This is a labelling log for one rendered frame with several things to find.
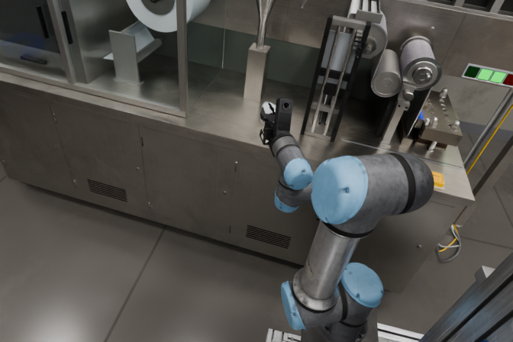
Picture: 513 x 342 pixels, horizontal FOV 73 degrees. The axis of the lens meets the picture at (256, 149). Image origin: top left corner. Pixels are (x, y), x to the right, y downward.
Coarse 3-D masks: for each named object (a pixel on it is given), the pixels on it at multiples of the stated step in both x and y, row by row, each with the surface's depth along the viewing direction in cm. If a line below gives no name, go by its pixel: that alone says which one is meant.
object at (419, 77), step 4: (420, 68) 141; (424, 68) 140; (428, 68) 141; (416, 72) 142; (420, 72) 142; (424, 72) 141; (428, 72) 141; (412, 76) 144; (416, 76) 143; (420, 76) 143; (424, 76) 142; (416, 80) 144; (420, 80) 144; (424, 80) 143; (428, 80) 143; (420, 84) 144
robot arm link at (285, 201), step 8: (280, 184) 97; (280, 192) 98; (288, 192) 96; (296, 192) 96; (304, 192) 98; (280, 200) 99; (288, 200) 98; (296, 200) 99; (304, 200) 99; (280, 208) 101; (288, 208) 100; (296, 208) 102
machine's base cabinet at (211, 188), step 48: (0, 96) 180; (0, 144) 205; (48, 144) 194; (96, 144) 183; (144, 144) 174; (192, 144) 165; (96, 192) 209; (144, 192) 197; (192, 192) 186; (240, 192) 176; (240, 240) 200; (288, 240) 189; (384, 240) 170; (432, 240) 162; (384, 288) 192
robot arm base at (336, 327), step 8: (320, 328) 101; (328, 328) 100; (336, 328) 96; (344, 328) 95; (352, 328) 94; (360, 328) 96; (328, 336) 98; (336, 336) 97; (344, 336) 96; (352, 336) 96; (360, 336) 99
